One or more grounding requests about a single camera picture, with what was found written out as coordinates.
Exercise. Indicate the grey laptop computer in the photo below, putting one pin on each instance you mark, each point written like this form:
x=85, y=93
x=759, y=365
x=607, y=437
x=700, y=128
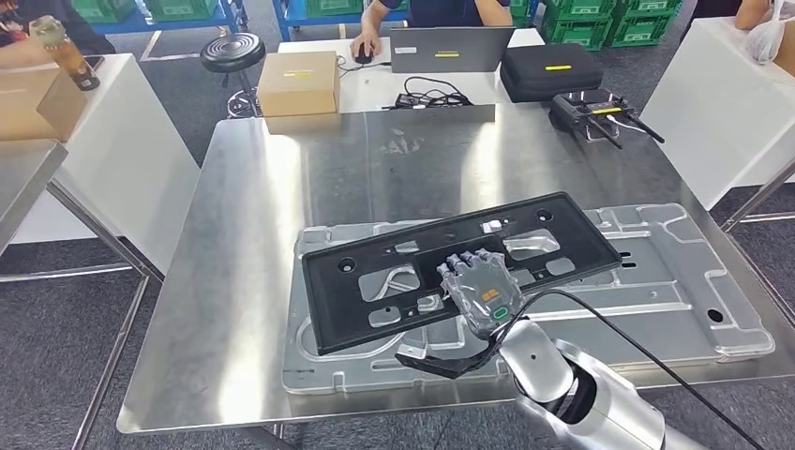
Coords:
x=453, y=53

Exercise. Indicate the black round stool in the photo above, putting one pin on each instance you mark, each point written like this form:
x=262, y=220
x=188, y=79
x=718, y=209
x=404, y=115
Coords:
x=233, y=53

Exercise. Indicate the green plastic crate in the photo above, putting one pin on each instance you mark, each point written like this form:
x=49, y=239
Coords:
x=180, y=9
x=577, y=28
x=102, y=9
x=335, y=7
x=646, y=25

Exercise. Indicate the black plastic plate part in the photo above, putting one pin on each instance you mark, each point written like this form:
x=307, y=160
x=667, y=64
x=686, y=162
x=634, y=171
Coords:
x=335, y=310

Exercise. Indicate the amber drink bottle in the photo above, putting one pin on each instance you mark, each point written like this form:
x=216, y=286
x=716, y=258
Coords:
x=65, y=56

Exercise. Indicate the person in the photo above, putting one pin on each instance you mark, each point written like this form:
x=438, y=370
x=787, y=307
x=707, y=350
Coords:
x=441, y=12
x=751, y=12
x=74, y=31

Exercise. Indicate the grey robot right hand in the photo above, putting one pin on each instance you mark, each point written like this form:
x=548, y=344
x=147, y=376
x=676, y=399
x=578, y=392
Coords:
x=484, y=292

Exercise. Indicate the black zip case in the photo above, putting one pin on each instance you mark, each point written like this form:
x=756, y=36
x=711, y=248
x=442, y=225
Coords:
x=553, y=71

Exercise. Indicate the white desk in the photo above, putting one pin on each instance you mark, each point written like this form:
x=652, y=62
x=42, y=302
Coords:
x=366, y=87

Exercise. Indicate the brown cardboard box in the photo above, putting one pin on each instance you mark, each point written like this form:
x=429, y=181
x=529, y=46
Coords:
x=298, y=87
x=31, y=105
x=786, y=53

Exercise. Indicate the stainless steel workbench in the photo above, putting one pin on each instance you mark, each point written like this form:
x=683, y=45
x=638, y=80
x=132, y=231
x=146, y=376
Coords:
x=248, y=248

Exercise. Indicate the white box table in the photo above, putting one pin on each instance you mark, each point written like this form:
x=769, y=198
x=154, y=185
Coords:
x=136, y=161
x=708, y=112

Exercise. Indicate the pressed sheet metal panel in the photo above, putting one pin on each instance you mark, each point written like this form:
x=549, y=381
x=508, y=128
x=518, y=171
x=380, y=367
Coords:
x=683, y=298

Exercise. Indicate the white plastic bag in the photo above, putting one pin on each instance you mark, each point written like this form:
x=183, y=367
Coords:
x=765, y=37

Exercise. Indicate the black remote controller with antennas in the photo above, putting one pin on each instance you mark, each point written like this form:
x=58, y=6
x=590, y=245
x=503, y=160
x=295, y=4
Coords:
x=590, y=112

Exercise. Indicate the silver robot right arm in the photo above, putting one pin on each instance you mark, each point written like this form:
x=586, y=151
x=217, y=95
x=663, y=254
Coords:
x=608, y=410

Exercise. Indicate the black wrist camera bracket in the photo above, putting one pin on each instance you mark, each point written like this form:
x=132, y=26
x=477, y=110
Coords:
x=447, y=366

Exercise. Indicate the person's hand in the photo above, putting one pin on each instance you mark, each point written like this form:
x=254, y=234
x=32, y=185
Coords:
x=369, y=38

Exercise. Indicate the blue steel shelf rack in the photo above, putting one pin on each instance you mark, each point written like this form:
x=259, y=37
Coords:
x=186, y=26

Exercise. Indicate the black computer mouse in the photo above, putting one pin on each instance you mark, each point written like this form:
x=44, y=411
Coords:
x=364, y=56

